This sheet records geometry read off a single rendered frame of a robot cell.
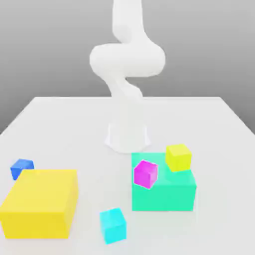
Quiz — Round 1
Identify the small magenta cube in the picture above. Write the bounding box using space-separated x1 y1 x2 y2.
133 159 159 190

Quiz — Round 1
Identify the small yellow cube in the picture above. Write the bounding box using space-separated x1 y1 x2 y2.
165 143 193 173

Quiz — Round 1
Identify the large yellow box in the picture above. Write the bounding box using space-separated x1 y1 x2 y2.
0 169 78 240

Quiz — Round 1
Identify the large green box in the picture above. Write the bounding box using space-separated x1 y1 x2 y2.
131 152 198 212

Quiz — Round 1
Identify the small blue cube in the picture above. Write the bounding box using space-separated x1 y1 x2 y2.
10 158 35 181

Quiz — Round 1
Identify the small cyan cube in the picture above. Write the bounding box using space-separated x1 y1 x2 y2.
99 207 128 245

